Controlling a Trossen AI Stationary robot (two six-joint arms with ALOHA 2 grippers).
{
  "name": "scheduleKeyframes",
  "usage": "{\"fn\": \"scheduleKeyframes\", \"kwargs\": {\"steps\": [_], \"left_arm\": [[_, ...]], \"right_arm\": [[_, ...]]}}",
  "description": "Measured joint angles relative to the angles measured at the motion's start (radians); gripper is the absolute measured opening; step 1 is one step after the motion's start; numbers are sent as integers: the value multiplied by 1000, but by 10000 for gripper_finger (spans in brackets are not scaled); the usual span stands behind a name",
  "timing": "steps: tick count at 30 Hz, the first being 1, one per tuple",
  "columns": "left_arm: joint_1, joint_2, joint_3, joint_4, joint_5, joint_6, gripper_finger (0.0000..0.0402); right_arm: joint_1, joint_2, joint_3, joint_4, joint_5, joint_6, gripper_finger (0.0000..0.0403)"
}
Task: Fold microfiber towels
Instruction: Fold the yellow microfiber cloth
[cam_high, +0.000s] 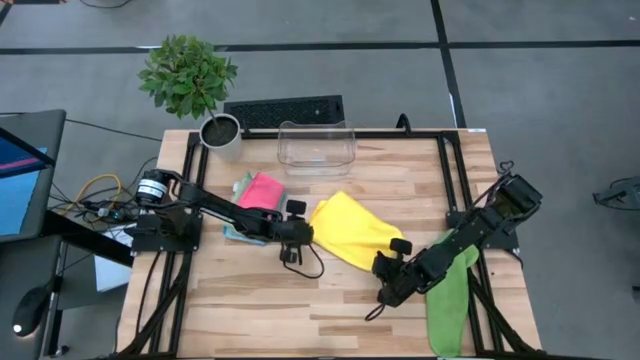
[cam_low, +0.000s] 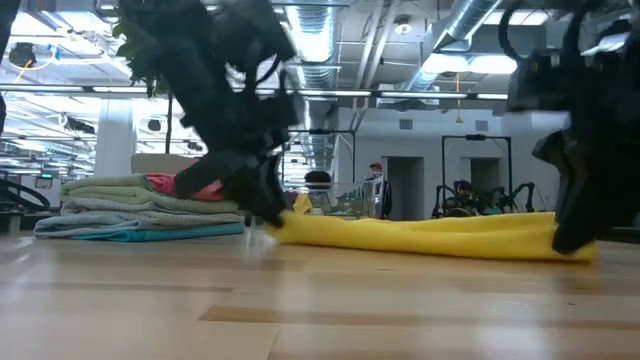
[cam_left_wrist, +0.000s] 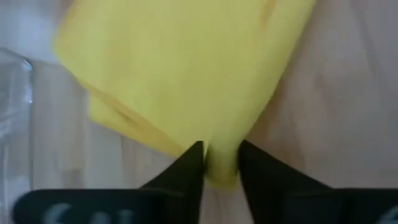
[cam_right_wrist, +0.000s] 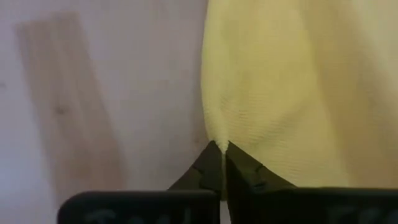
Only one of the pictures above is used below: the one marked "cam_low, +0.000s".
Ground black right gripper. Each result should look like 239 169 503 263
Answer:
505 47 640 257

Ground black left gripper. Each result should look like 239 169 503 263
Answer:
172 89 307 229

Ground turquoise terry towel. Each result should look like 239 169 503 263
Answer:
72 222 247 244

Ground pink towel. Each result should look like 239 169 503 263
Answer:
144 172 226 203

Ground green microfiber towel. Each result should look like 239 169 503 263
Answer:
59 173 241 215

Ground grey waffle-weave towel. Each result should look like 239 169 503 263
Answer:
59 196 246 226

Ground yellow towel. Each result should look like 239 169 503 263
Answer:
264 192 600 263

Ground person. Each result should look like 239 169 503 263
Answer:
368 160 394 220
303 170 333 211
452 179 482 217

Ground black background robot arms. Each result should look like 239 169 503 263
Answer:
432 180 537 219

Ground white plant pot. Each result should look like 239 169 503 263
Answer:
130 152 201 176

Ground clear plastic bin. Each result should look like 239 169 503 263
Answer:
282 173 386 220

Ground small yellow hanging item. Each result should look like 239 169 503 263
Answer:
453 72 464 125

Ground green leafy plant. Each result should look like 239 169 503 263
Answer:
112 14 175 156

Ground long ceiling light strip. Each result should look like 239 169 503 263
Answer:
0 85 510 102

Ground black ceiling-mounted device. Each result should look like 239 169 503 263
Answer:
8 42 39 69

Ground black metal stand frame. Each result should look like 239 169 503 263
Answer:
440 133 514 211

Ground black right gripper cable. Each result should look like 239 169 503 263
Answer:
497 0 531 64

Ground slanted silver ventilation duct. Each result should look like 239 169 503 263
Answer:
403 0 504 92

